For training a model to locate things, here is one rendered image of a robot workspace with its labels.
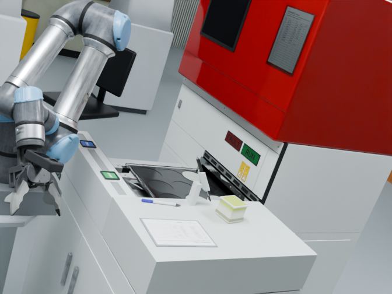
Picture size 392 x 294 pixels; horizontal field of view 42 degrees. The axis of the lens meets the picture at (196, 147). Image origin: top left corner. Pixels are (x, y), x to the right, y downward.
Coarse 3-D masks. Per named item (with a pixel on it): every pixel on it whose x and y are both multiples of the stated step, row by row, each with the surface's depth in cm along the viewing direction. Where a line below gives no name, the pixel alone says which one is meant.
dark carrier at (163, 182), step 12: (132, 168) 206; (144, 168) 210; (156, 168) 214; (168, 168) 218; (144, 180) 199; (156, 180) 203; (168, 180) 206; (180, 180) 210; (156, 192) 192; (168, 192) 195; (180, 192) 199; (204, 192) 207; (216, 192) 210
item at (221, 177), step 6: (204, 162) 230; (210, 162) 229; (198, 168) 234; (210, 168) 226; (216, 174) 222; (222, 174) 220; (222, 180) 218; (228, 180) 215; (228, 186) 214; (234, 186) 212; (222, 192) 219; (234, 192) 210; (240, 192) 207; (240, 198) 206; (246, 198) 203
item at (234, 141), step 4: (228, 132) 219; (228, 136) 218; (232, 136) 216; (228, 140) 218; (232, 140) 216; (236, 140) 214; (232, 144) 216; (236, 144) 213; (240, 144) 211; (236, 148) 213
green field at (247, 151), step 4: (244, 144) 209; (244, 148) 209; (248, 148) 206; (244, 152) 208; (248, 152) 206; (252, 152) 204; (248, 156) 206; (252, 156) 204; (256, 156) 202; (252, 160) 204; (256, 160) 202
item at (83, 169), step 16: (80, 144) 197; (96, 144) 202; (80, 160) 190; (96, 160) 188; (80, 176) 188; (96, 176) 176; (80, 192) 187; (96, 192) 175; (112, 192) 167; (128, 192) 171; (96, 208) 174; (96, 224) 173
